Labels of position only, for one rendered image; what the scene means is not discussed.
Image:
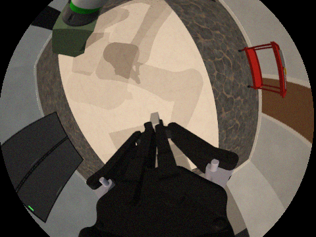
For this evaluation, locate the tan drawer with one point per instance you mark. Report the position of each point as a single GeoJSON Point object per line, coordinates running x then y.
{"type": "Point", "coordinates": [181, 161]}
{"type": "Point", "coordinates": [176, 151]}

